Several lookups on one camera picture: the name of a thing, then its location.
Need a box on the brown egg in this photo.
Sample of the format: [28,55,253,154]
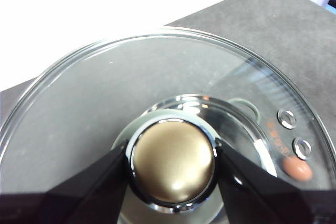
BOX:
[282,155,313,182]

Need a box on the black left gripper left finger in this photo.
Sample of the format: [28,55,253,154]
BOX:
[0,144,130,224]

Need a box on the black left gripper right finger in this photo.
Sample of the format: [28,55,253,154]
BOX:
[216,142,336,224]

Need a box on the glass lid with green knob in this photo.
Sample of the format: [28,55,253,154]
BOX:
[0,33,336,224]

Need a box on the green electric cooking pot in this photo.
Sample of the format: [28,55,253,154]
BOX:
[110,92,279,224]

